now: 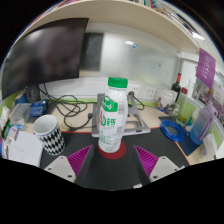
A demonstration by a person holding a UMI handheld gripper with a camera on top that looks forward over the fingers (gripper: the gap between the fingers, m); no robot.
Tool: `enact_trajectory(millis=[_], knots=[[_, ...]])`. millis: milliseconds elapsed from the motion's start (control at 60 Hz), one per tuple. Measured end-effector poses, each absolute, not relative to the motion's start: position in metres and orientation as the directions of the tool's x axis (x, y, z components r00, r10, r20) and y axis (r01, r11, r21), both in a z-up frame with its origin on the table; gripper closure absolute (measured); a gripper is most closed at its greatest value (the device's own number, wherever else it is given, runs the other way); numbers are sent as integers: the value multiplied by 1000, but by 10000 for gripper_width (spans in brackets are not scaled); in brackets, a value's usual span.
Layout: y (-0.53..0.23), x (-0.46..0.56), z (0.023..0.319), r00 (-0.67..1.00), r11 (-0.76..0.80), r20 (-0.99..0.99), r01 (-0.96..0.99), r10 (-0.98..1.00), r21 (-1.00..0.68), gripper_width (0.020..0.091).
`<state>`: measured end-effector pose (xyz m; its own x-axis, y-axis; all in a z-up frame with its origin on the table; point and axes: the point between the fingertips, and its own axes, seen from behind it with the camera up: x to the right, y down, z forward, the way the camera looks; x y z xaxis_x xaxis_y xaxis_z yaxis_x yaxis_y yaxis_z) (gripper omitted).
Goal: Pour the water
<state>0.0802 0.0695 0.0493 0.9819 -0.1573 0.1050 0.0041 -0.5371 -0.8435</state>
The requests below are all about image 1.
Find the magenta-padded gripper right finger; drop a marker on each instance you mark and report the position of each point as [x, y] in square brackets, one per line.
[163, 168]

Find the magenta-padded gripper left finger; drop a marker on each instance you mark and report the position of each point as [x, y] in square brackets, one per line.
[61, 168]

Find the white milk bottle green cap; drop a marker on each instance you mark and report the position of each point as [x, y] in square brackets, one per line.
[111, 126]

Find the purple translucent water bottle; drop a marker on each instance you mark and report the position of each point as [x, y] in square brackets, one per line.
[200, 128]

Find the small white paper note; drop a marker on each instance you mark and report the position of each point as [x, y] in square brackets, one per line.
[137, 186]

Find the dark blue desk mat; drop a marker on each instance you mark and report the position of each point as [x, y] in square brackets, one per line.
[186, 147]

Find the black white patterned mug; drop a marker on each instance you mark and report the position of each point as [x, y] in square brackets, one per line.
[50, 136]

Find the white handwritten paper sheet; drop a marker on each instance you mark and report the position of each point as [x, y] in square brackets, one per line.
[25, 150]

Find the black desk mat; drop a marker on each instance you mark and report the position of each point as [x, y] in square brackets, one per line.
[110, 173]

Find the grey metal laptop stand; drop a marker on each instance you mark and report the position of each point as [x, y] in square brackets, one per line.
[136, 125]

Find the flat round red coaster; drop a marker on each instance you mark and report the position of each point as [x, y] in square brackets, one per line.
[113, 156]

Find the white tissue pack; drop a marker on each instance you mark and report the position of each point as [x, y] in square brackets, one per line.
[209, 145]

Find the translucent green cup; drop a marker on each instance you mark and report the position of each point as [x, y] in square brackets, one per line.
[182, 115]

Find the small blue box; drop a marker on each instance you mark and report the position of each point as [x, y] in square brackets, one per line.
[39, 108]

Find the white round jar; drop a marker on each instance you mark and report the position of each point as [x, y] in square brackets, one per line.
[166, 100]

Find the clear plastic box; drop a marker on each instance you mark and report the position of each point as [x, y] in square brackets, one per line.
[20, 113]

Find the stack of white tissues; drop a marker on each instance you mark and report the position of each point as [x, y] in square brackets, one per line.
[4, 116]

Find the dark wine bottle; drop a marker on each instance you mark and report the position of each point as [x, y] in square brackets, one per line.
[176, 88]

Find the printed photo poster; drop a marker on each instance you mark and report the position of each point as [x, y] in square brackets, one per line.
[210, 98]

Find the purple hanging banner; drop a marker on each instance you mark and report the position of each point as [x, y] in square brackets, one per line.
[205, 68]

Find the black computer monitor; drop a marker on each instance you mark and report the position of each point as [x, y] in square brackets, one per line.
[43, 56]

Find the white wall socket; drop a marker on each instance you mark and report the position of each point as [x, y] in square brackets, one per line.
[150, 92]
[136, 88]

